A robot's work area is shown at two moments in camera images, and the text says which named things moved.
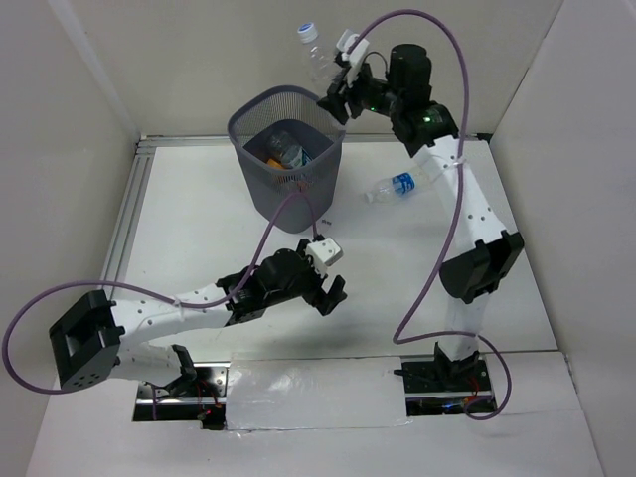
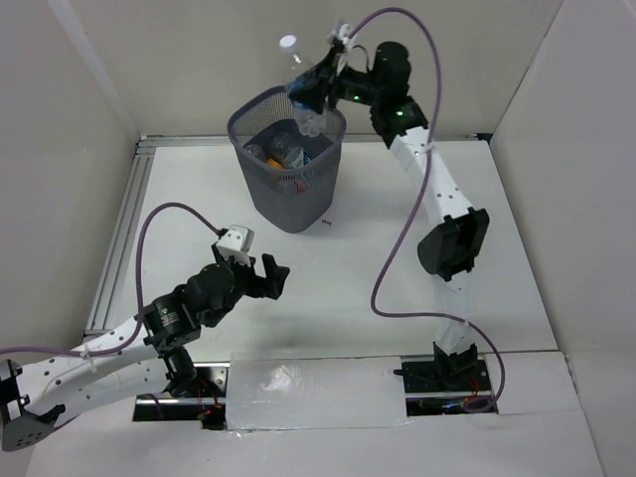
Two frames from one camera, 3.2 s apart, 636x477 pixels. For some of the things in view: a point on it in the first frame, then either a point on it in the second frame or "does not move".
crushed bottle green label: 290,153 does not move
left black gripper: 321,296 → 258,280
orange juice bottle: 273,164 does not move
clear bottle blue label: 399,186 → 309,121
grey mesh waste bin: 252,122 does not move
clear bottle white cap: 322,68 → 254,149
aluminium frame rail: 137,171 does not move
